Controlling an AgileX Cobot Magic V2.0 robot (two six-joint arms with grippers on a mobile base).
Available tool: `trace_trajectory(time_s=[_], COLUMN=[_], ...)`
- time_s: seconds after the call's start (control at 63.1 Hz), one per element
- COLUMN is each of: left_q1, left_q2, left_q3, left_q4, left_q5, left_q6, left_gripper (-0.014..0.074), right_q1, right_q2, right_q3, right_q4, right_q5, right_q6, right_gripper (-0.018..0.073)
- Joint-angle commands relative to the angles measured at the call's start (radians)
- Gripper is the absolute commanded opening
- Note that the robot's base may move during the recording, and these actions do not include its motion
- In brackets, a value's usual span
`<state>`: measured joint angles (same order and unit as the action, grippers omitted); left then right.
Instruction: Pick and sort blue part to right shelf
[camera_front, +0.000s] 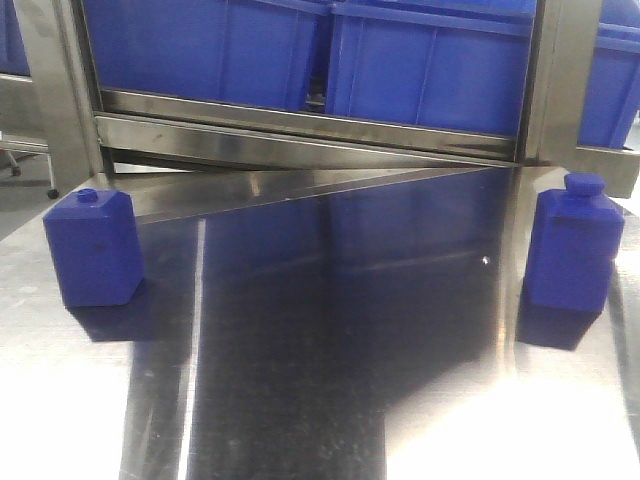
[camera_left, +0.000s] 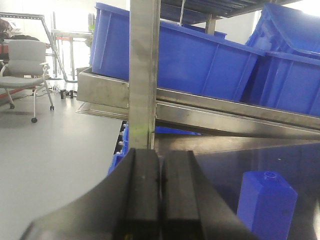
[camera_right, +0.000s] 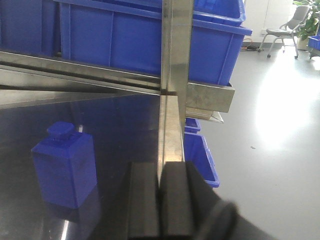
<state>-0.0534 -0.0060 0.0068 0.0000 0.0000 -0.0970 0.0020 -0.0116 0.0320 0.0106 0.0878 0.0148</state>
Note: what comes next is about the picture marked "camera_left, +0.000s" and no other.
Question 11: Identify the grey office chair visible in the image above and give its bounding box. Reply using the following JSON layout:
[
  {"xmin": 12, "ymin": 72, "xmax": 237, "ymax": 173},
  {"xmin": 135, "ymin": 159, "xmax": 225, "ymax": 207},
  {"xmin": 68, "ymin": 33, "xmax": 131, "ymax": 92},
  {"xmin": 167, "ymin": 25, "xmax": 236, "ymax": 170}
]
[{"xmin": 0, "ymin": 39, "xmax": 55, "ymax": 123}]

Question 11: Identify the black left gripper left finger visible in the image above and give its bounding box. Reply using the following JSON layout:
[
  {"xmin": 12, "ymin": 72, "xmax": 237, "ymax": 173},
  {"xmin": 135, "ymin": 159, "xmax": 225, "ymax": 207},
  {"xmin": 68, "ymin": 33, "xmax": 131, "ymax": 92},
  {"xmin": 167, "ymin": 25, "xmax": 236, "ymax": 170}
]
[{"xmin": 21, "ymin": 148, "xmax": 160, "ymax": 240}]

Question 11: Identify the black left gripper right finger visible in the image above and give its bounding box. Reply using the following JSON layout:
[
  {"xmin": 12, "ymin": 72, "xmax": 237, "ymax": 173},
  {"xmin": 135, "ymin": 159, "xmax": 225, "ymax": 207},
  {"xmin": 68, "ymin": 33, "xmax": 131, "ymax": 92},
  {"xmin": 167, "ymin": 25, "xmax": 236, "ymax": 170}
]
[{"xmin": 161, "ymin": 150, "xmax": 257, "ymax": 240}]

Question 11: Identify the blue plastic bottle part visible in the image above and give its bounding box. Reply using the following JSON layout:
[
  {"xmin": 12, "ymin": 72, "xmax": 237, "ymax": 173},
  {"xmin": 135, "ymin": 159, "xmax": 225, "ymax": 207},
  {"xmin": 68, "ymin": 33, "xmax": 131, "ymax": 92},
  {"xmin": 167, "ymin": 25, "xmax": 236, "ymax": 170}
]
[{"xmin": 237, "ymin": 171, "xmax": 298, "ymax": 240}]

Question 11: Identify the stainless steel shelf rack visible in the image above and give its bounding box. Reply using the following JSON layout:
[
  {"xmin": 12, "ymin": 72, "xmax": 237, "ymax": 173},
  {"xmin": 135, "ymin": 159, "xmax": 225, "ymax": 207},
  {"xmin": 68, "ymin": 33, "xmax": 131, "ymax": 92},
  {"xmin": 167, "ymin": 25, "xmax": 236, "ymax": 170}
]
[{"xmin": 77, "ymin": 0, "xmax": 320, "ymax": 149}]

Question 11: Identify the blue bin left on shelf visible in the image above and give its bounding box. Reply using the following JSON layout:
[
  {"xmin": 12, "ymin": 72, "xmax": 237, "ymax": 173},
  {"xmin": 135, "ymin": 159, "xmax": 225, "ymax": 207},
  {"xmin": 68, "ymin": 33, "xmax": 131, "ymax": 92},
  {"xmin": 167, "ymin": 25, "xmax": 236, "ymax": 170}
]
[{"xmin": 90, "ymin": 2, "xmax": 265, "ymax": 101}]

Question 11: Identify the metal frame table background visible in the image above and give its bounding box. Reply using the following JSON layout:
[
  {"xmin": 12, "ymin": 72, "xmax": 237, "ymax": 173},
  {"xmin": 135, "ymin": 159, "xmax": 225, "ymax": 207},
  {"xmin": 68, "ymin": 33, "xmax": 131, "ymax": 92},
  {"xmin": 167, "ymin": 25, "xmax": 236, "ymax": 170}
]
[{"xmin": 51, "ymin": 29, "xmax": 93, "ymax": 83}]

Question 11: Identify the blue bin on shelf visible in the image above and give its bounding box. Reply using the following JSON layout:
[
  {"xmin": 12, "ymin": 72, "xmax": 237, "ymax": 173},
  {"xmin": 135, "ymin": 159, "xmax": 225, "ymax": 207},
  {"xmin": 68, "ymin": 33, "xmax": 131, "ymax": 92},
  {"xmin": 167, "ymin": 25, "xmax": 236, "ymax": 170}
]
[
  {"xmin": 90, "ymin": 2, "xmax": 265, "ymax": 101},
  {"xmin": 241, "ymin": 51, "xmax": 320, "ymax": 117}
]

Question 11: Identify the tilted blue bin upper right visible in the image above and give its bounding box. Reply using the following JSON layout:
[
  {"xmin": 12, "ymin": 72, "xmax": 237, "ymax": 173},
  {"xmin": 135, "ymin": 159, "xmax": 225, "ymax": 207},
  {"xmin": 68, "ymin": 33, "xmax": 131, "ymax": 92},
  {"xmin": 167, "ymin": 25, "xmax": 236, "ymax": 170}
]
[{"xmin": 246, "ymin": 3, "xmax": 320, "ymax": 59}]

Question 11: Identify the blue bin below shelf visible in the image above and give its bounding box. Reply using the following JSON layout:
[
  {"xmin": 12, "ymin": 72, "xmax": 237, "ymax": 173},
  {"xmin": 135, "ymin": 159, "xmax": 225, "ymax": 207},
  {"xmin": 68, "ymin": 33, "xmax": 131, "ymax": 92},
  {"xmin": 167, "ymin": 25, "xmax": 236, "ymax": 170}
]
[{"xmin": 107, "ymin": 121, "xmax": 201, "ymax": 175}]

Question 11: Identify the blue bin right on shelf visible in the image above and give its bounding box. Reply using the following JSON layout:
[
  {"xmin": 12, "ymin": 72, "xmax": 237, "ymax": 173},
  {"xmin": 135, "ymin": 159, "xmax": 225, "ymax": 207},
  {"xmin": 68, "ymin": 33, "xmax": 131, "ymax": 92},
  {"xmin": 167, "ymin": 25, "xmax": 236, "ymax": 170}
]
[{"xmin": 241, "ymin": 51, "xmax": 320, "ymax": 117}]

